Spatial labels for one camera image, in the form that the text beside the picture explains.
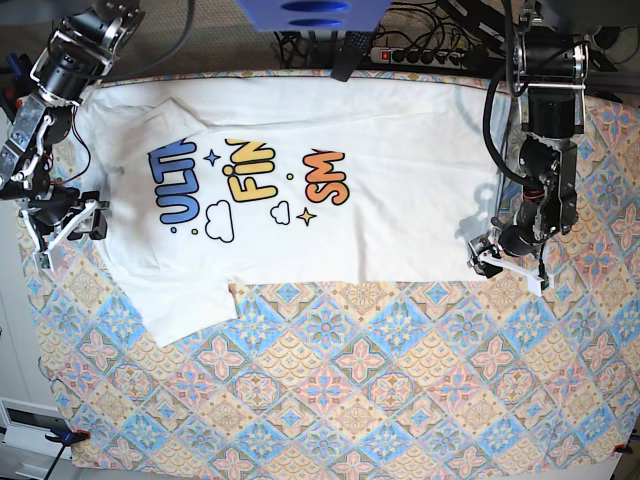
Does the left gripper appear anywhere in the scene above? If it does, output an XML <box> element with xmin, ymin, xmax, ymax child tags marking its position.
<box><xmin>467</xmin><ymin>227</ymin><xmax>509</xmax><ymax>279</ymax></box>

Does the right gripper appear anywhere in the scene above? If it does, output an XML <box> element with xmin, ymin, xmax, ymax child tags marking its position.
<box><xmin>20</xmin><ymin>192</ymin><xmax>108</xmax><ymax>260</ymax></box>

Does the white printed T-shirt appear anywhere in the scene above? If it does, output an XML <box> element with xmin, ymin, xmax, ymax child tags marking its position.
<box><xmin>76</xmin><ymin>77</ymin><xmax>499</xmax><ymax>346</ymax></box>

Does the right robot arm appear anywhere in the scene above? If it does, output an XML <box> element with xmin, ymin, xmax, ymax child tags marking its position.
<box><xmin>1</xmin><ymin>1</ymin><xmax>144</xmax><ymax>269</ymax></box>

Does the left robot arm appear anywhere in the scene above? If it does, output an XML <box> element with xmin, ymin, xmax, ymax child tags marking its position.
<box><xmin>468</xmin><ymin>1</ymin><xmax>589</xmax><ymax>288</ymax></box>

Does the patterned colourful tablecloth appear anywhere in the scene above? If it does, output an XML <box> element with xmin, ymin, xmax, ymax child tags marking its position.
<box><xmin>16</xmin><ymin>98</ymin><xmax>639</xmax><ymax>479</ymax></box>

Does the left table clamp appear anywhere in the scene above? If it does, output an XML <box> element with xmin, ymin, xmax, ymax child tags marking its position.
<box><xmin>45</xmin><ymin>428</ymin><xmax>91</xmax><ymax>447</ymax></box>

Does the table clamp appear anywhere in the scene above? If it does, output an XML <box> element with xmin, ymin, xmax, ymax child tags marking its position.
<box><xmin>45</xmin><ymin>428</ymin><xmax>91</xmax><ymax>447</ymax></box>
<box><xmin>614</xmin><ymin>445</ymin><xmax>633</xmax><ymax>454</ymax></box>

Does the white power strip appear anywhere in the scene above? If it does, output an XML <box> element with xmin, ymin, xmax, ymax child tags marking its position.
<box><xmin>369</xmin><ymin>47</ymin><xmax>466</xmax><ymax>68</ymax></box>

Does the right table clamp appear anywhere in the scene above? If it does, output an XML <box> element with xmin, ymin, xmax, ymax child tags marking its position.
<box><xmin>614</xmin><ymin>445</ymin><xmax>633</xmax><ymax>454</ymax></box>

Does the white cabinet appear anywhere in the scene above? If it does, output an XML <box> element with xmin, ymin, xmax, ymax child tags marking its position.
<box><xmin>1</xmin><ymin>397</ymin><xmax>69</xmax><ymax>459</ymax></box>

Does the blue plastic box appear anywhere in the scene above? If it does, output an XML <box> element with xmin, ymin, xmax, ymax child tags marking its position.
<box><xmin>237</xmin><ymin>0</ymin><xmax>391</xmax><ymax>32</ymax></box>

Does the black camera mount strap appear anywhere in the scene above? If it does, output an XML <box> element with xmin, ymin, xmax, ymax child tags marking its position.
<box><xmin>330</xmin><ymin>30</ymin><xmax>375</xmax><ymax>81</ymax></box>

